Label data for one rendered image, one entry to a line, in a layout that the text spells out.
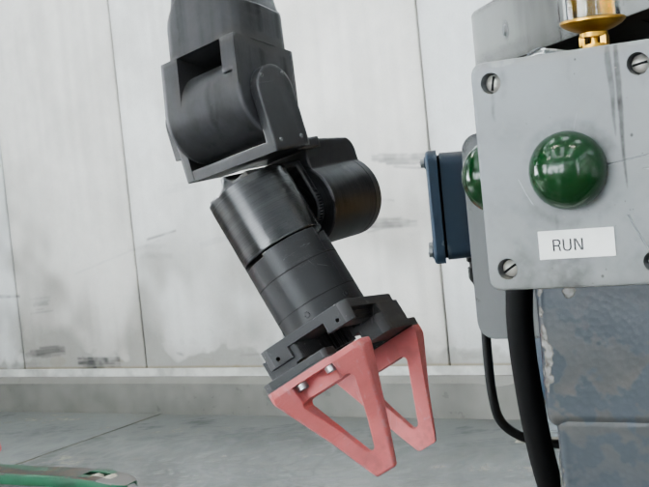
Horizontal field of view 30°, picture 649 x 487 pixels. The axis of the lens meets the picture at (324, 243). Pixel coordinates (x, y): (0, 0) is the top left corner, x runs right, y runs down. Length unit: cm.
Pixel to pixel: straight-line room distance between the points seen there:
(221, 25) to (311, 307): 19
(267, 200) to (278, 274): 5
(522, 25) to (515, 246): 43
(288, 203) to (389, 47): 560
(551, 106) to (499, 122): 2
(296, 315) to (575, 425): 27
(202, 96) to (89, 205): 677
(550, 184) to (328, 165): 39
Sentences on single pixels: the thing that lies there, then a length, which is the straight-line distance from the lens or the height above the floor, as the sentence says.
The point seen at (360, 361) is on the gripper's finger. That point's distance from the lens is 70.
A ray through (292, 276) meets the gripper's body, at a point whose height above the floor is 123.
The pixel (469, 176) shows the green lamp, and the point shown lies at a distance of 49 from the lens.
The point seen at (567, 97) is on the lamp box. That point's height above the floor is 131.
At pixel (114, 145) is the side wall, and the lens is 738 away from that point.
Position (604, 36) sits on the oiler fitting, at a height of 134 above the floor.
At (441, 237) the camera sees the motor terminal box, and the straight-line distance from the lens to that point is 97.
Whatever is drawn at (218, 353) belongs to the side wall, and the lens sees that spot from 707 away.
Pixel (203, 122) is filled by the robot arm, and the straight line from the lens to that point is 78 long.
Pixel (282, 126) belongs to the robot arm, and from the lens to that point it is 77.
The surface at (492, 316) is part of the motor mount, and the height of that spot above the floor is 117.
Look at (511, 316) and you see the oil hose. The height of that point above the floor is 122.
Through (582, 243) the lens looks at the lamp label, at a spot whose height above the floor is 126.
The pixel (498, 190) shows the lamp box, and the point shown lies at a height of 128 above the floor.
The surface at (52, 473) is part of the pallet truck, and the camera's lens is 572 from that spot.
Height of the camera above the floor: 129
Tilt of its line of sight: 3 degrees down
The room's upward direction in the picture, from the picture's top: 6 degrees counter-clockwise
